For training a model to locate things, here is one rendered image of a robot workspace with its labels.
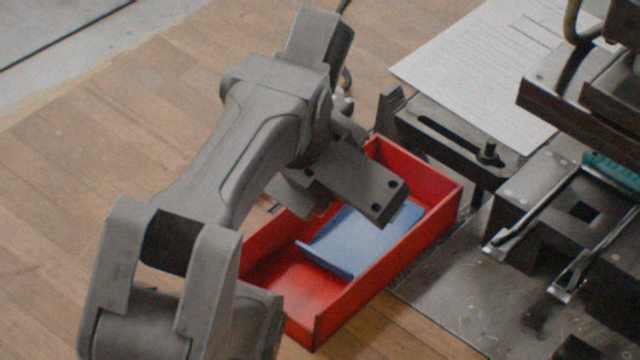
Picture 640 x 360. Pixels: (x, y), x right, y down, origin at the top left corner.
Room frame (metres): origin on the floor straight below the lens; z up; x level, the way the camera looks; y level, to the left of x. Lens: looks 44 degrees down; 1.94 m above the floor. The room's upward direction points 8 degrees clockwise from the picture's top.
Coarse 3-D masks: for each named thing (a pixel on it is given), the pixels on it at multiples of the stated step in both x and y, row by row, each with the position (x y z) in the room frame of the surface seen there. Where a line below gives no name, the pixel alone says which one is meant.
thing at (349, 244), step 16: (352, 208) 1.01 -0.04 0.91; (416, 208) 1.02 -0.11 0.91; (336, 224) 0.98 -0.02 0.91; (352, 224) 0.99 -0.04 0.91; (368, 224) 0.99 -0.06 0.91; (400, 224) 1.00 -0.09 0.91; (320, 240) 0.96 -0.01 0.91; (336, 240) 0.96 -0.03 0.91; (352, 240) 0.96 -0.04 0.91; (368, 240) 0.97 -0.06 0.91; (384, 240) 0.97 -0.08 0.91; (320, 256) 0.91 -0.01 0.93; (336, 256) 0.94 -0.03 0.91; (352, 256) 0.94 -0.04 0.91; (368, 256) 0.94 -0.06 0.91; (336, 272) 0.91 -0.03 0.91; (352, 272) 0.92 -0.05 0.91
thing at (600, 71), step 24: (576, 48) 1.05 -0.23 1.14; (600, 48) 1.05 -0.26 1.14; (624, 48) 1.00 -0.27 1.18; (528, 72) 1.00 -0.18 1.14; (552, 72) 1.00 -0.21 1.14; (576, 72) 1.01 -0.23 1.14; (600, 72) 0.96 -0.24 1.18; (624, 72) 0.97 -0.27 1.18; (528, 96) 0.98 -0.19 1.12; (552, 96) 0.97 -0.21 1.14; (576, 96) 0.97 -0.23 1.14; (600, 96) 0.93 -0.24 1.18; (624, 96) 0.93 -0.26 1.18; (552, 120) 0.97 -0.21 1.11; (576, 120) 0.95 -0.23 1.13; (600, 120) 0.94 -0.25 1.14; (624, 120) 0.92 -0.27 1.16; (600, 144) 0.94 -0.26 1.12; (624, 144) 0.92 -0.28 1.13
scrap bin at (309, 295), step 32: (384, 160) 1.07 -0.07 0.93; (416, 160) 1.05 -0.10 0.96; (416, 192) 1.04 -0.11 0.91; (448, 192) 1.02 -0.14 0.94; (288, 224) 0.95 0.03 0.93; (320, 224) 0.98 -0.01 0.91; (416, 224) 0.95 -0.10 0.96; (448, 224) 1.00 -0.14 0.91; (256, 256) 0.91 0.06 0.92; (288, 256) 0.93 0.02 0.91; (384, 256) 0.90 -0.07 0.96; (416, 256) 0.95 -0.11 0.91; (288, 288) 0.89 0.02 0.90; (320, 288) 0.89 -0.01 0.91; (352, 288) 0.85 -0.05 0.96; (288, 320) 0.83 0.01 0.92; (320, 320) 0.81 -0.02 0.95
